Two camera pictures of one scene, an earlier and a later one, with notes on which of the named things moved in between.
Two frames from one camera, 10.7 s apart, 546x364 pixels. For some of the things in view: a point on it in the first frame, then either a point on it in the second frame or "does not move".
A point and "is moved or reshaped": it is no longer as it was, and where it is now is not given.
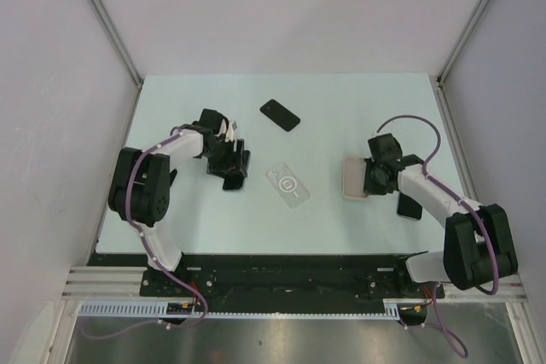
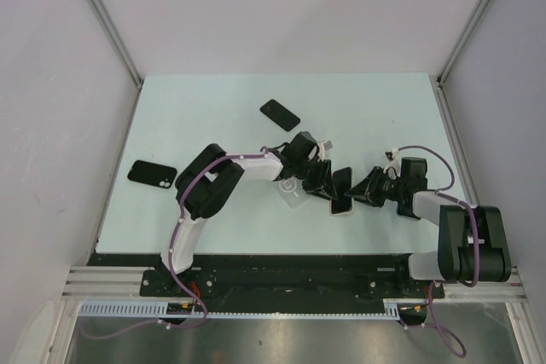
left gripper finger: (233, 180) → (318, 187)
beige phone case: (353, 177) → (343, 182)
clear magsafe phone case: (288, 186) does not move
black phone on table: (280, 114) does not move
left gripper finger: (246, 159) → (328, 175)
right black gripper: (368, 187) → (366, 190)
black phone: (408, 207) is moved or reshaped
